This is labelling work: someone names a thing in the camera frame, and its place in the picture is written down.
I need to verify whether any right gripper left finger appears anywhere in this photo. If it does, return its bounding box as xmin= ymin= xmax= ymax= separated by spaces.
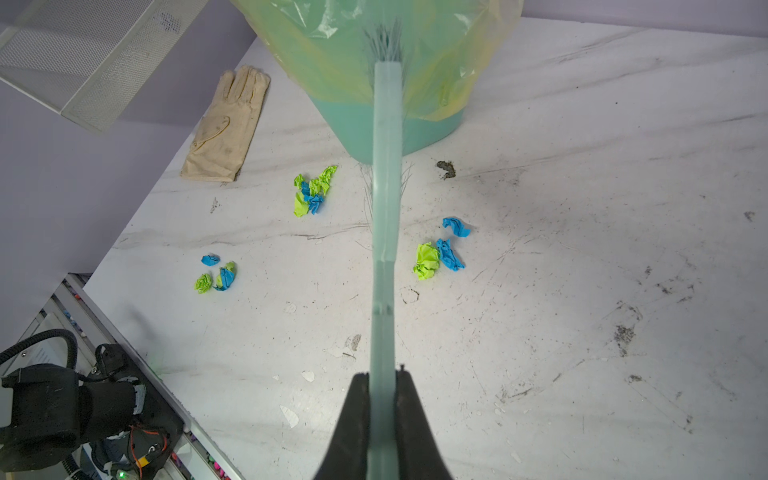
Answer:
xmin=314 ymin=373 xmax=370 ymax=480

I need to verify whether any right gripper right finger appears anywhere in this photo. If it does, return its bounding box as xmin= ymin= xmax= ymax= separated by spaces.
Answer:
xmin=394 ymin=367 xmax=453 ymax=480

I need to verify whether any green hand brush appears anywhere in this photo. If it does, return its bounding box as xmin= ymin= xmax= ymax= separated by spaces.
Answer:
xmin=366 ymin=16 xmax=405 ymax=479

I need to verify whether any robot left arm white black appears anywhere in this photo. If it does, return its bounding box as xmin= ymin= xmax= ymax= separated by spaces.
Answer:
xmin=1 ymin=329 xmax=146 ymax=473

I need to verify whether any paper scraps cluster centre top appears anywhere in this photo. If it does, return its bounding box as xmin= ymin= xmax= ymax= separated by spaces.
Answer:
xmin=413 ymin=217 xmax=471 ymax=281

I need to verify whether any paper scraps cluster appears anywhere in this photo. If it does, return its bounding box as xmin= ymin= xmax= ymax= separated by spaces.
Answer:
xmin=194 ymin=254 xmax=238 ymax=294
xmin=293 ymin=165 xmax=337 ymax=218
xmin=413 ymin=217 xmax=471 ymax=281

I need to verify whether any paper scraps cluster far left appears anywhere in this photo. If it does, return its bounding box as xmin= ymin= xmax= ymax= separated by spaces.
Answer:
xmin=194 ymin=254 xmax=238 ymax=294

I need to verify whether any paper scraps cluster upper left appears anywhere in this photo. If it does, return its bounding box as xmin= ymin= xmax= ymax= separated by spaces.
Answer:
xmin=293 ymin=165 xmax=337 ymax=218

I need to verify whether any beige glove left side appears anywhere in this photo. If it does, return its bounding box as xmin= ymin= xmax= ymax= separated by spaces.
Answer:
xmin=180 ymin=65 xmax=270 ymax=183

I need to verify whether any green trash bin with bag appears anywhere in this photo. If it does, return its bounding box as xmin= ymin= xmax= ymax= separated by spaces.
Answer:
xmin=235 ymin=0 xmax=523 ymax=164

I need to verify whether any white mesh two-tier shelf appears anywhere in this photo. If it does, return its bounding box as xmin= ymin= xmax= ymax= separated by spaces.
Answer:
xmin=1 ymin=0 xmax=206 ymax=133

